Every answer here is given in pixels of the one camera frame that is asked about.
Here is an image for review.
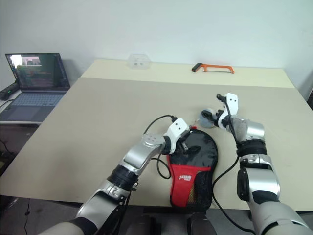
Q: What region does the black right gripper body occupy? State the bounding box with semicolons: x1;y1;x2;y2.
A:
197;107;221;129

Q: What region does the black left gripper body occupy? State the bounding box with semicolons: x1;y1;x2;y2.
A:
177;130;193;149

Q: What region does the black red paddle case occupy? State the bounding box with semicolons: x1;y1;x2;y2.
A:
167;126;219;212

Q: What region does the orange hacksaw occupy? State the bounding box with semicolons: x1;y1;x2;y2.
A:
191;62;235;74

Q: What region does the clear plastic box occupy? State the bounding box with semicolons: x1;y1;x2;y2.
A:
128;52;152;70

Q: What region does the open laptop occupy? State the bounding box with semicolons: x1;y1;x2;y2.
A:
0;52;71;124

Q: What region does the black device with green light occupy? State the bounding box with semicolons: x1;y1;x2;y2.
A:
0;82;20;100

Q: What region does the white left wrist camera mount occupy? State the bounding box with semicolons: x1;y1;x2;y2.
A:
163;117;190;154

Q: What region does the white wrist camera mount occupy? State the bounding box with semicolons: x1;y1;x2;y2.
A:
217;92;239;129
163;117;190;154

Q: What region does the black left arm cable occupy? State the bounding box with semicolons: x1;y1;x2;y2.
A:
143;114;177;179

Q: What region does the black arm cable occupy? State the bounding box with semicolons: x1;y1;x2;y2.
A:
211;93;256;233
143;114;177;179

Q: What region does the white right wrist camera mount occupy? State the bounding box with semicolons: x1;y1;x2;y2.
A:
217;92;239;129

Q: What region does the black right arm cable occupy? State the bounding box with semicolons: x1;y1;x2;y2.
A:
211;93;256;233

